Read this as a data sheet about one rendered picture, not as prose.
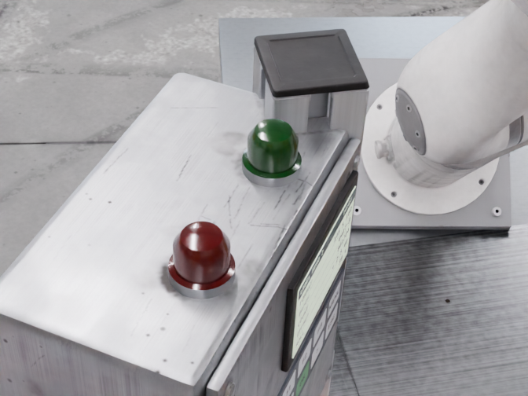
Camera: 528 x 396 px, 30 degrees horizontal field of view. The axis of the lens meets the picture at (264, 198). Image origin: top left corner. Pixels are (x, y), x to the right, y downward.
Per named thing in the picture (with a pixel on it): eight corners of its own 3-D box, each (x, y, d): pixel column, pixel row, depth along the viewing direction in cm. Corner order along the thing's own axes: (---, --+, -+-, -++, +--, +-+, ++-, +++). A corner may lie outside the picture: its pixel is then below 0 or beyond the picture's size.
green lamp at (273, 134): (232, 177, 43) (232, 135, 41) (255, 142, 44) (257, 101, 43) (287, 194, 42) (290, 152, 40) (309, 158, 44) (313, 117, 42)
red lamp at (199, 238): (156, 286, 38) (154, 243, 36) (186, 242, 40) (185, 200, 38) (218, 307, 37) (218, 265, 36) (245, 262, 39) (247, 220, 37)
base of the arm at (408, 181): (371, 224, 132) (395, 210, 114) (349, 86, 134) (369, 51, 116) (509, 204, 133) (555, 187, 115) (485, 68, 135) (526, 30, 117)
